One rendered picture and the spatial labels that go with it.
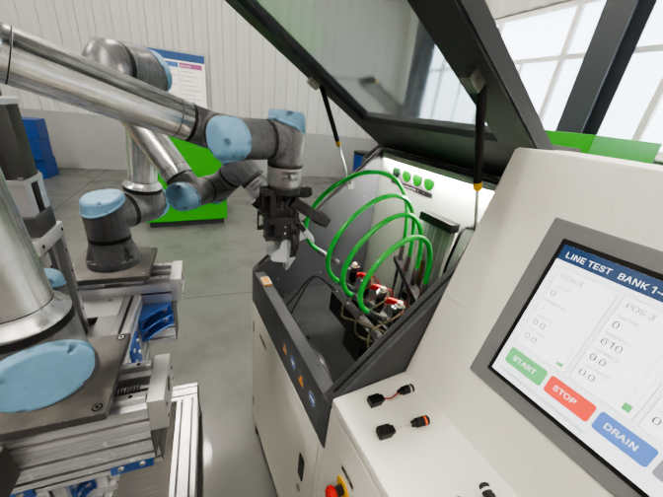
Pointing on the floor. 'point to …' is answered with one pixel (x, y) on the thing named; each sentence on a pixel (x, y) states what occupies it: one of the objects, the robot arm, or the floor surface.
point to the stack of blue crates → (40, 146)
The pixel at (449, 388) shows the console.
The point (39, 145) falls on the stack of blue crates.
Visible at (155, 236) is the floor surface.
